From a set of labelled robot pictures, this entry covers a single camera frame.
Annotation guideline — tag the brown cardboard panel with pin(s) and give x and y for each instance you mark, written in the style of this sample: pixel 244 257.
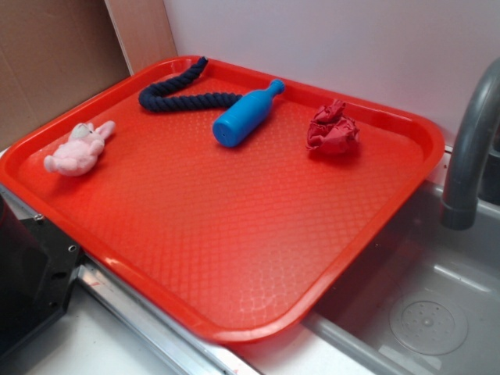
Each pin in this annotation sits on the brown cardboard panel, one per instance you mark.
pixel 57 54

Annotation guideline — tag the grey toy sink basin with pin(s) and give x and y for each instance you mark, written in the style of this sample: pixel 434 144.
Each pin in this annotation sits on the grey toy sink basin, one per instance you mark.
pixel 420 298

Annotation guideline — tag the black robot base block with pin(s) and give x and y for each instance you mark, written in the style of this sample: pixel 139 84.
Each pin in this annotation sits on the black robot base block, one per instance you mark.
pixel 39 263

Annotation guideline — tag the red plastic tray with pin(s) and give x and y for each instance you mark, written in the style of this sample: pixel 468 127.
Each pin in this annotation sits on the red plastic tray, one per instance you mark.
pixel 239 243

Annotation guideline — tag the crumpled red paper ball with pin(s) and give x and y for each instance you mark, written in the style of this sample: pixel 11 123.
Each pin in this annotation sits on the crumpled red paper ball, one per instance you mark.
pixel 331 132

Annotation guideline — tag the pink plush bunny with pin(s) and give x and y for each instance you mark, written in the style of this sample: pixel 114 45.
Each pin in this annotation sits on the pink plush bunny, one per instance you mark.
pixel 80 153

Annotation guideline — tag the grey toy faucet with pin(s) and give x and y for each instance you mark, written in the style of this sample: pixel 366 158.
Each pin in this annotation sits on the grey toy faucet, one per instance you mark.
pixel 473 171

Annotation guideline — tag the blue plastic toy bottle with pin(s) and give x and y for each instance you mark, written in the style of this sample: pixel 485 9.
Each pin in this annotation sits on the blue plastic toy bottle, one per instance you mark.
pixel 242 118

